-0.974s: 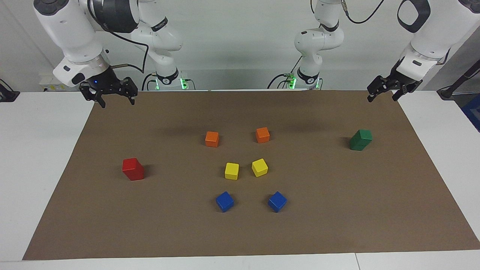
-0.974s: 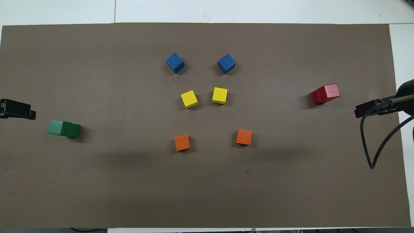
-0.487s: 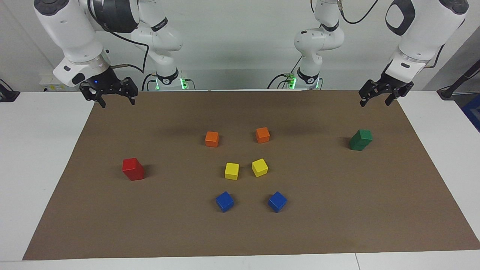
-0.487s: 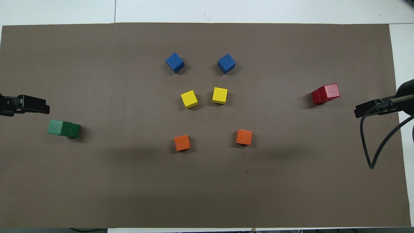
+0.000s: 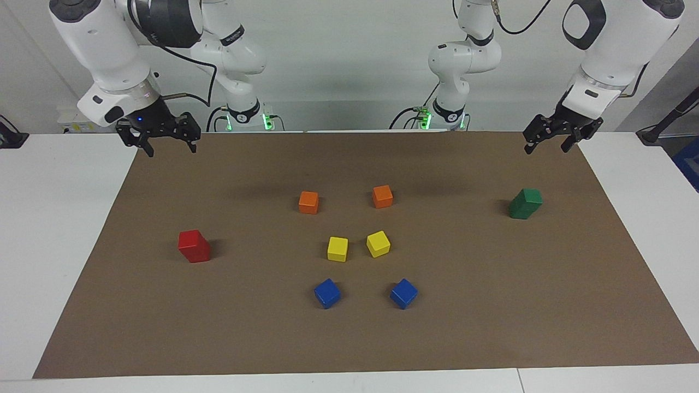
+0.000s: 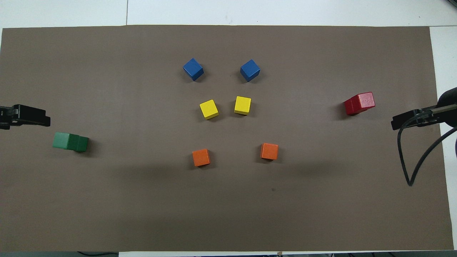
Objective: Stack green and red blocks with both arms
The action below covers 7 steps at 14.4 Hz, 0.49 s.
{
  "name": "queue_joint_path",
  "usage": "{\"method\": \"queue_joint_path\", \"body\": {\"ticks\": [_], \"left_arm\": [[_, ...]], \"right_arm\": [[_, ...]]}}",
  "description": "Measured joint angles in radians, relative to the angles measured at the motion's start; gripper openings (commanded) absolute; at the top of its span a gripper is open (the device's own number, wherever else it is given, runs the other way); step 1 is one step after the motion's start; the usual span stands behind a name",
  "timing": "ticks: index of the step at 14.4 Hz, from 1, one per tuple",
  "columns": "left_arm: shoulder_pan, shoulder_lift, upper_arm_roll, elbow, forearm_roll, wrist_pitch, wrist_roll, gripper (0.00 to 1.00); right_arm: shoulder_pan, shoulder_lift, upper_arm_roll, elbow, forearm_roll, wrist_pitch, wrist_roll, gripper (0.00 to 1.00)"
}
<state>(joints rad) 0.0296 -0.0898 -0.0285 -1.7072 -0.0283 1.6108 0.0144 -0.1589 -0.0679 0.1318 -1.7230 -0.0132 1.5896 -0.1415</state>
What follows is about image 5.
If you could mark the brown paper table mat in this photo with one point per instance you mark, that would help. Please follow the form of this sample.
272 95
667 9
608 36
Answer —
349 338

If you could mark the blue floor object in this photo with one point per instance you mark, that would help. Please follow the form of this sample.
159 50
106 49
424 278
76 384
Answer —
689 161

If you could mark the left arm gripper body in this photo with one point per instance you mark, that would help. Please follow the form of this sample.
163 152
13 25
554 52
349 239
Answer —
587 98

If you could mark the orange wooden cube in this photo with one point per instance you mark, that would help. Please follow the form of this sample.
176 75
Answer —
308 202
382 196

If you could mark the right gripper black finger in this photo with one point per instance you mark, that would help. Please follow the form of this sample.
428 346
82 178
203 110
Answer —
136 136
188 131

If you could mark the white power strip box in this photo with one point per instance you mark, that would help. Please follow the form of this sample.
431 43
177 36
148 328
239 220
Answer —
87 121

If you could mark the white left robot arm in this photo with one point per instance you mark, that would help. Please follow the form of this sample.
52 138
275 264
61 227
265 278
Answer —
617 49

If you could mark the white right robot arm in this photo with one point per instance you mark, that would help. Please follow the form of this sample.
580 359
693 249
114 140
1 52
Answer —
98 49

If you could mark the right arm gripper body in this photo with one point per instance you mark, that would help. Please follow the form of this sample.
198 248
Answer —
109 106

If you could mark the black stand base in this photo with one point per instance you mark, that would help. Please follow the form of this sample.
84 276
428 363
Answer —
11 139

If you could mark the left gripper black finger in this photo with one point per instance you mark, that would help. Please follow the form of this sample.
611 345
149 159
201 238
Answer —
538 134
580 131

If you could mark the green wooden cube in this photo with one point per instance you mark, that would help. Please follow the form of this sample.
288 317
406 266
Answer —
528 197
520 213

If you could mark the yellow wooden cube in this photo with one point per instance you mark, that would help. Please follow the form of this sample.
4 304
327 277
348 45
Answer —
378 243
337 248

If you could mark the red wooden cube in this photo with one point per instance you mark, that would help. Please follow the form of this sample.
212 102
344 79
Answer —
199 256
191 240

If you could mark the black pole stand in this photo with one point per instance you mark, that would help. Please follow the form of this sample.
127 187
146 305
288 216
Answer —
652 134

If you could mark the blue wooden cube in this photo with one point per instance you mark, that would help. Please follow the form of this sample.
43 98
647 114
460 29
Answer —
403 293
327 293

